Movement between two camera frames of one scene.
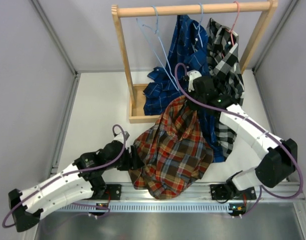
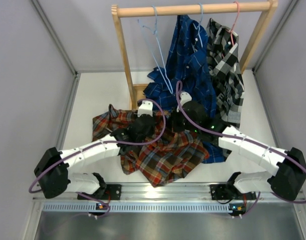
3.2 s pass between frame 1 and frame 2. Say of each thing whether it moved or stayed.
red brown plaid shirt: moved
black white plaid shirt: stayed
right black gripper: moved
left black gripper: moved
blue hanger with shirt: stayed
